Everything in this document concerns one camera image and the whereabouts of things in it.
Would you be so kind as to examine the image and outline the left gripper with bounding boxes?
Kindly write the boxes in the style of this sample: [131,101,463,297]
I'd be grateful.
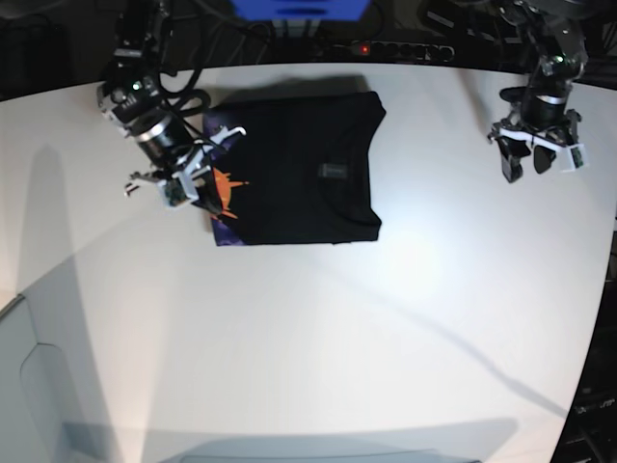
[488,94,581,182]

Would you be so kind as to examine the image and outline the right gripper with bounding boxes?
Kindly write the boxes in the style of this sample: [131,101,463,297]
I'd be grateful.
[124,113,247,213]

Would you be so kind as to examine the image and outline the black T-shirt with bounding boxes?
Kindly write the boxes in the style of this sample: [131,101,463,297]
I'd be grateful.
[202,92,387,247]

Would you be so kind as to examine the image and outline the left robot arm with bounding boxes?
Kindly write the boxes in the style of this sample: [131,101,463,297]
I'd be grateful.
[487,1,587,183]

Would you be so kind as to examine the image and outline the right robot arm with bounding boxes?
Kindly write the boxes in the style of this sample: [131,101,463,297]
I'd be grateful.
[96,1,246,215]

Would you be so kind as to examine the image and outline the black power strip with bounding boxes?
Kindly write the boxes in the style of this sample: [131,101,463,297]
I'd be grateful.
[323,41,455,65]

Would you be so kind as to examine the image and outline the blue plastic box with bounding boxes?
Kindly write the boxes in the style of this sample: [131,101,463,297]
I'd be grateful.
[230,0,370,21]

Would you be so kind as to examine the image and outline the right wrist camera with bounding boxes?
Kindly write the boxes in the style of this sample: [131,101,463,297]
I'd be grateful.
[160,179,199,208]

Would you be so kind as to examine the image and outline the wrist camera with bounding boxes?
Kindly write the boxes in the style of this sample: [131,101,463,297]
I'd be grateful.
[160,179,199,208]
[558,143,589,173]

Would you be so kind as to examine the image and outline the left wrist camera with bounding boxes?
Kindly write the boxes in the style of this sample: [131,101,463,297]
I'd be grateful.
[558,143,589,173]

